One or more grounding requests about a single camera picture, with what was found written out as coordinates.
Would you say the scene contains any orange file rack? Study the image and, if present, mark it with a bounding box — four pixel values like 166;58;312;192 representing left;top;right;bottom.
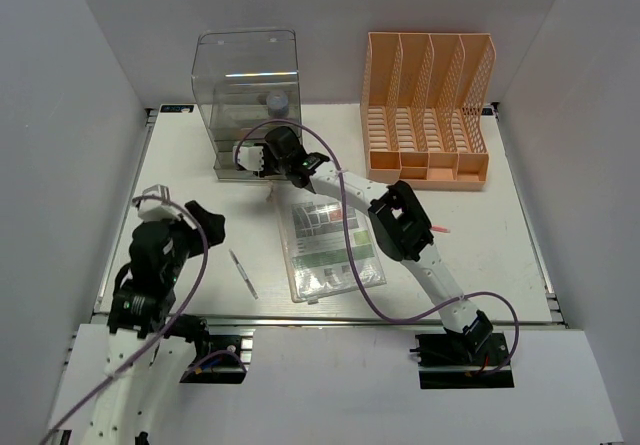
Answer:
360;32;496;192

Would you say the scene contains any grey white pen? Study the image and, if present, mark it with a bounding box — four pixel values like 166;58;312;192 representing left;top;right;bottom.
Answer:
229;249;259;300

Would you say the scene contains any pink red pen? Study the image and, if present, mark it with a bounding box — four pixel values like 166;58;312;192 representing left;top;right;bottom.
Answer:
431;225;451;233

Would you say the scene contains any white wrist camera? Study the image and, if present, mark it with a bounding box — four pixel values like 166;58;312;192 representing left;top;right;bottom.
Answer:
133;184;181;222
233;144;265;176

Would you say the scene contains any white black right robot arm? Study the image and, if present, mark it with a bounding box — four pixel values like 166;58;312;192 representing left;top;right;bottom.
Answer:
264;121;493;364

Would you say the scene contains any clear mesh zipper pouch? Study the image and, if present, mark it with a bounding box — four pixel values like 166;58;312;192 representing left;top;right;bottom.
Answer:
269;183;386;304

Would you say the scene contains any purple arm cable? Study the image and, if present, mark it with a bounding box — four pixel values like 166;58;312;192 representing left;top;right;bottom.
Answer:
37;195;247;445
231;119;520;376

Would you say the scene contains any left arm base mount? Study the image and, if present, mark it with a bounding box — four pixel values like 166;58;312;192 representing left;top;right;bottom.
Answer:
181;327;254;385

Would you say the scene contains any clear grey drawer organizer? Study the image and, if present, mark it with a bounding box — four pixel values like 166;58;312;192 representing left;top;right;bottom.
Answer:
191;28;301;181

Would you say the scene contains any clear paper clip tub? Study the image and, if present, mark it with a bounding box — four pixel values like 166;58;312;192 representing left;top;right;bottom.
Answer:
265;90;289;118

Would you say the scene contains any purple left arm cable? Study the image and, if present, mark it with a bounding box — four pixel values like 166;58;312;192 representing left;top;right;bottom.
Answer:
37;195;247;445

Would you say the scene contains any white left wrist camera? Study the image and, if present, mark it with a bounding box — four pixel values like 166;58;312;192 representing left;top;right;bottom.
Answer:
133;184;181;222

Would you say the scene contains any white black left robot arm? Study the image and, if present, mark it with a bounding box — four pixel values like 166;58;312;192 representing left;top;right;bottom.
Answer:
82;195;225;444

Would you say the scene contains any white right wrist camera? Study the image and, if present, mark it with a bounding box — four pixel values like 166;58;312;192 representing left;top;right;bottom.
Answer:
233;144;265;176

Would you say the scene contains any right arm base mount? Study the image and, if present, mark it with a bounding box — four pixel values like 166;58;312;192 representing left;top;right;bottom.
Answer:
409;333;515;390

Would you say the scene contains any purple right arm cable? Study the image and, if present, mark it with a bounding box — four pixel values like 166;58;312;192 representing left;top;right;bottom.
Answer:
231;119;520;376

